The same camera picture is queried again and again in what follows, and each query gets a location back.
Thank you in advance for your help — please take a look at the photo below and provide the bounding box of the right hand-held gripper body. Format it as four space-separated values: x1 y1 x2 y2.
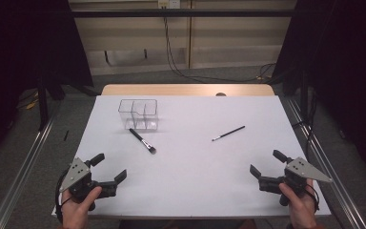
257 156 334 207

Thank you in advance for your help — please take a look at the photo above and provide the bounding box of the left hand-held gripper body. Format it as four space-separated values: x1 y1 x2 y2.
58 156 118 212

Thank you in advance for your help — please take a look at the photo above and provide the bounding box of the thick black makeup brush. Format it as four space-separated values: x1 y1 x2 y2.
129 128 157 156

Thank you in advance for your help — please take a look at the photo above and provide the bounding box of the clear plastic organizer box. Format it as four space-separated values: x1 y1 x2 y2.
117 98 159 132

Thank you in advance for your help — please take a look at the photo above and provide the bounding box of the person's left hand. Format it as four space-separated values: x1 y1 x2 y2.
60 185 103 229

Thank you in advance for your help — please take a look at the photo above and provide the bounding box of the person's right hand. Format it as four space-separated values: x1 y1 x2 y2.
278 179 318 229

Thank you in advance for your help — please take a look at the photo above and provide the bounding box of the white table sheet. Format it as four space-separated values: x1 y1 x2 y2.
51 94 332 219

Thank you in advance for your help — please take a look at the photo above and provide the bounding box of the light wooden table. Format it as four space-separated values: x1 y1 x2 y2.
100 83 275 97

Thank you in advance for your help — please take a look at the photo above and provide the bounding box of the dark right curtain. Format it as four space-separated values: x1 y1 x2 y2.
271 0 366 182

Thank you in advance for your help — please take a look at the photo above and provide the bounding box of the dark curtain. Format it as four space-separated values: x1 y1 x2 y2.
0 0 93 166
271 0 366 182

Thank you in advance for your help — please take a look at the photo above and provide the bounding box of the dark left curtain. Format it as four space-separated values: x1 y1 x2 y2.
0 0 93 166

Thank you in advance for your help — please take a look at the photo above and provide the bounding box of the thin brass upright strip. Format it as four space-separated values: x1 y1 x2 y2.
188 0 193 70

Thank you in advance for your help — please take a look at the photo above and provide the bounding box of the black right gripper strap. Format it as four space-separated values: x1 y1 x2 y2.
304 183 320 212

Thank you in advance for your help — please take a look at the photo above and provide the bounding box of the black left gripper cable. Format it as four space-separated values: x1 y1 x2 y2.
54 170 70 223

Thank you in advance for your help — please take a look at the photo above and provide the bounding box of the right aluminium floor rail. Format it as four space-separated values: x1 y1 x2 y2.
285 94 366 229

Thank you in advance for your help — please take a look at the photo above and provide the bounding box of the aluminium floor rail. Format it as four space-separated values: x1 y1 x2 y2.
0 101 63 229
285 94 366 229

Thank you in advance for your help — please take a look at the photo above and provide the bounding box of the left aluminium floor rail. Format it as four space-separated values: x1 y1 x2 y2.
0 101 63 229

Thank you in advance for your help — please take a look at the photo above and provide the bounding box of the black right stand post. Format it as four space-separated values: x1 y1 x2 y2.
299 70 309 122

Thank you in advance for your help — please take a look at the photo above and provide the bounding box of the black stand post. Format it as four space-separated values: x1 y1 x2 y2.
37 74 51 132
299 70 309 122

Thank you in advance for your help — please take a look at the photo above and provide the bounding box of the black left stand post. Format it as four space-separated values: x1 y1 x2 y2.
37 74 51 132

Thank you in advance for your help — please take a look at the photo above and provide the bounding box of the yellow floor cable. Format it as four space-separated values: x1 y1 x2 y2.
25 98 41 111

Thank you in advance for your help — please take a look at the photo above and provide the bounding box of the black hanging wall cable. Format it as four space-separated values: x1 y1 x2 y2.
162 6 277 84

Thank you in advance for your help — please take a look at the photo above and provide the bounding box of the black horizontal frame bar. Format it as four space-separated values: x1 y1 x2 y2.
71 9 295 18

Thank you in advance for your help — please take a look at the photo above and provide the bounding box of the white wall socket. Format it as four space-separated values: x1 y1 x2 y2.
157 0 181 10

